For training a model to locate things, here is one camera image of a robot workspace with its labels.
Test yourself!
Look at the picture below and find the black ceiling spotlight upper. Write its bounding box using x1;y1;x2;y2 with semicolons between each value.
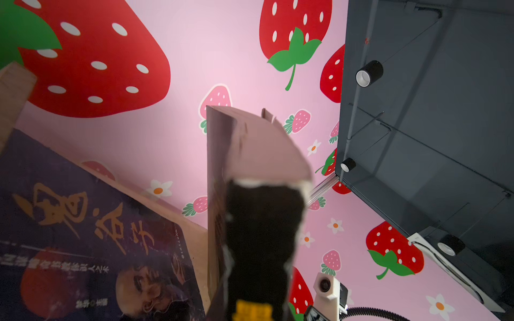
356;60;384;88

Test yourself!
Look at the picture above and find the wooden two-tier shelf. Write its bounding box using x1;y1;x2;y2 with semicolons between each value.
1;62;211;311

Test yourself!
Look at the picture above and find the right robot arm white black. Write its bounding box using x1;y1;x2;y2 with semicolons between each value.
303;306;409;321

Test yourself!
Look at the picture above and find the black ceiling spotlight middle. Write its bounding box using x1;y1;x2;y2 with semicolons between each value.
341;158;357;173

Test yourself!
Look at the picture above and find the dark blue portrait cover book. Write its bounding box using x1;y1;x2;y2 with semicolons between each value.
1;130;205;320

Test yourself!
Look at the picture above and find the black antler cover book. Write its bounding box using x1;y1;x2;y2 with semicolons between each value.
206;106;313;320

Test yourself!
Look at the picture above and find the black ceiling spotlight lower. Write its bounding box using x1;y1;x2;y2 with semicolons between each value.
437;234;466;257

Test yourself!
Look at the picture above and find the black ceiling spotlight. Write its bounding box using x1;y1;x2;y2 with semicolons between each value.
356;60;384;88
341;158;357;173
437;234;466;257

